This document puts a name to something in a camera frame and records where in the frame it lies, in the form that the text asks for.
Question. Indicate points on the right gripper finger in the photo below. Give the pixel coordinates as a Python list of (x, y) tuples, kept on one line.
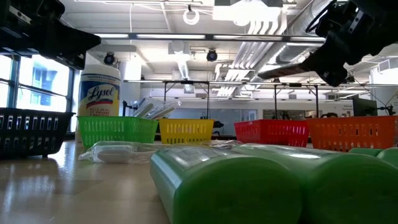
[(329, 53), (332, 77)]

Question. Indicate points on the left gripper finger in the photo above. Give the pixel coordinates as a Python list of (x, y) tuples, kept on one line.
[(62, 40), (74, 62)]

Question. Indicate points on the black comb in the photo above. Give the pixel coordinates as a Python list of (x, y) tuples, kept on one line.
[(286, 71)]

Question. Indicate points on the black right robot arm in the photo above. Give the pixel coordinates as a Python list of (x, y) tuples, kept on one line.
[(388, 9)]

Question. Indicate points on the green travel shampoo bottle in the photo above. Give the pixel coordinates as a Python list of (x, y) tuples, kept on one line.
[(342, 186), (382, 154), (227, 186)]

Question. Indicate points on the yellow Lysol wipes canister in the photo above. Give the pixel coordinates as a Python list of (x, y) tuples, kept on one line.
[(99, 90)]

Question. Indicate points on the black background monitor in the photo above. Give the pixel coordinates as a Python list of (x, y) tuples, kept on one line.
[(363, 107)]

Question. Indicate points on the orange plastic basket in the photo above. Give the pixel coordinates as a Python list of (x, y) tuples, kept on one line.
[(351, 132)]

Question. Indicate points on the black plastic basket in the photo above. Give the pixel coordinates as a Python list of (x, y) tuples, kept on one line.
[(31, 130)]

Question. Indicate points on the green plastic basket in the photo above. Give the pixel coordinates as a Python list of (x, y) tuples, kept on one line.
[(118, 130)]

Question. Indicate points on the red plastic basket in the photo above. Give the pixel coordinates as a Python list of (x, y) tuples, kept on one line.
[(270, 133)]

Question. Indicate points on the long ceiling light bar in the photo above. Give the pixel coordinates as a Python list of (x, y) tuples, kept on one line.
[(171, 36)]

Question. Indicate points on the yellow plastic basket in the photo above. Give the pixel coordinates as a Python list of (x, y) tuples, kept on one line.
[(186, 130)]

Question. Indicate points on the black ceiling camera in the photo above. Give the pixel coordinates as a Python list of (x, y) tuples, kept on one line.
[(109, 58), (211, 55)]

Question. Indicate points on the black rig frame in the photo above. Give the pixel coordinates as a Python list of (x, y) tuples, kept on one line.
[(295, 84), (186, 82)]

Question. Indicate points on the silver ventilation duct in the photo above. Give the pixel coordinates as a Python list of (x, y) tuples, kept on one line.
[(295, 28)]

